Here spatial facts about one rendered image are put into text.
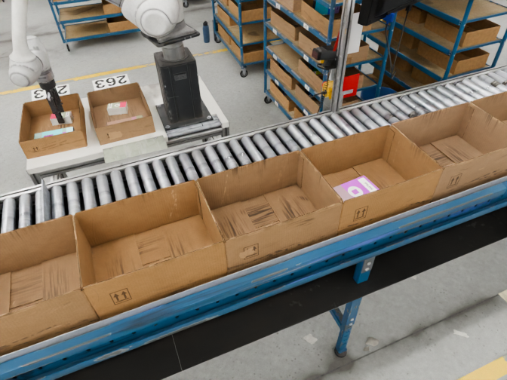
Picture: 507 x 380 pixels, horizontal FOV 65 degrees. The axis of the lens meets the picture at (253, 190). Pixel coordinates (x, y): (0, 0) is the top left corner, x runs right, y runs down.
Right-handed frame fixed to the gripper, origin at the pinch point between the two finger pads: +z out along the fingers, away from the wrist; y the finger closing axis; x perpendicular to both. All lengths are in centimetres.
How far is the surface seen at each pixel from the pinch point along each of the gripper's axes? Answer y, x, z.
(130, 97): -15.1, 35.6, 3.6
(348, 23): 25, 145, -41
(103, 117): 1.6, 21.0, 4.3
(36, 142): 27.8, -6.3, -2.9
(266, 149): 49, 100, 6
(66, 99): -11.6, 2.5, -2.0
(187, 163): 51, 61, 5
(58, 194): 57, 4, 5
